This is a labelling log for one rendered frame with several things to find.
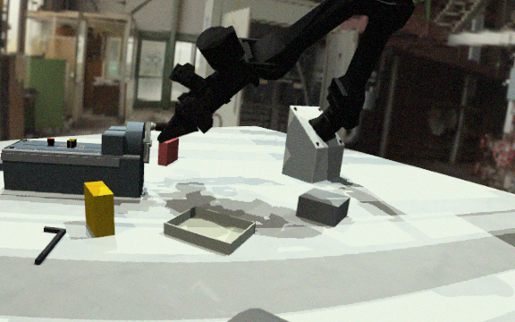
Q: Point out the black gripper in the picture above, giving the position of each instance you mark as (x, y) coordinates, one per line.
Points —
(196, 111)

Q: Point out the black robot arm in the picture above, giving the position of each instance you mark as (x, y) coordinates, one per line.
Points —
(240, 61)

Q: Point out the black l-shaped bar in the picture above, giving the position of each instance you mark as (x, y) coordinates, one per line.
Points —
(60, 233)

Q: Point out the yellow rectangular block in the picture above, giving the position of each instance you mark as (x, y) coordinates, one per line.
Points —
(99, 208)

